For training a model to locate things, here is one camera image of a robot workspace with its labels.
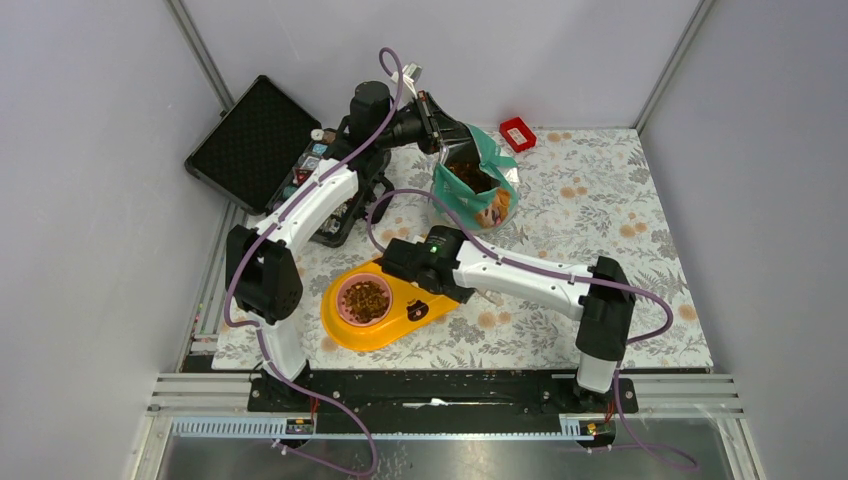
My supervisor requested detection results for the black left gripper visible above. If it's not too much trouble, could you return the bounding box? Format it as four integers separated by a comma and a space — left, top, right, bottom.
374, 89, 474, 155

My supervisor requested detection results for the green dog food bag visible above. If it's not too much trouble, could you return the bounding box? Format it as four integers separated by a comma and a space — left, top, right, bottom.
430, 124, 520, 233

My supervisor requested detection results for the clear plastic scoop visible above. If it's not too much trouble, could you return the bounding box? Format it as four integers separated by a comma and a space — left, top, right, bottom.
475, 289, 504, 307

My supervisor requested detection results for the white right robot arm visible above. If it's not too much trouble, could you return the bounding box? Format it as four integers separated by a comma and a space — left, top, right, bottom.
377, 226, 635, 412

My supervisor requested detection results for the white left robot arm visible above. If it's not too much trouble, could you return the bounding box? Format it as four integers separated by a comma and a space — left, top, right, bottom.
225, 80, 474, 411

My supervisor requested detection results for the yellow double pet bowl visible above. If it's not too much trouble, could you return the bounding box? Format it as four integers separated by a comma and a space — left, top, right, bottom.
321, 260, 459, 352

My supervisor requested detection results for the small red box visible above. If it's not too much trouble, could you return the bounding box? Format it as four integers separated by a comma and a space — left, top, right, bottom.
499, 117, 537, 153

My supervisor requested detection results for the floral table mat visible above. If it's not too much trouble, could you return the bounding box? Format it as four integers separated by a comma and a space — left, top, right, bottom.
211, 127, 715, 371

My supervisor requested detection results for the black poker chip case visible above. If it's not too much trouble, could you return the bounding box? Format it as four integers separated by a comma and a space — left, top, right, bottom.
184, 75, 394, 248

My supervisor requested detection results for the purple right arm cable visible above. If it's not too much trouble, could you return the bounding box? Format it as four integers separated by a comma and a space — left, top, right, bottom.
365, 189, 702, 473

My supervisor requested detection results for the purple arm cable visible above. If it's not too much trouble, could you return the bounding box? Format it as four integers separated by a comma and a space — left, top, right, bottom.
365, 189, 702, 473
223, 46, 407, 480

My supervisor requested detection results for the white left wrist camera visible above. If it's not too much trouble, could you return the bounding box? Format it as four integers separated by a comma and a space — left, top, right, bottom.
391, 62, 422, 106

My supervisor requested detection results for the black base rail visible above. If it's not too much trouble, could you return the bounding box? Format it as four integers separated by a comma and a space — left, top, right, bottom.
247, 370, 639, 435

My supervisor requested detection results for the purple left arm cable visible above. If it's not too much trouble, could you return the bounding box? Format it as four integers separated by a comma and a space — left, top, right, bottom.
223, 46, 407, 480

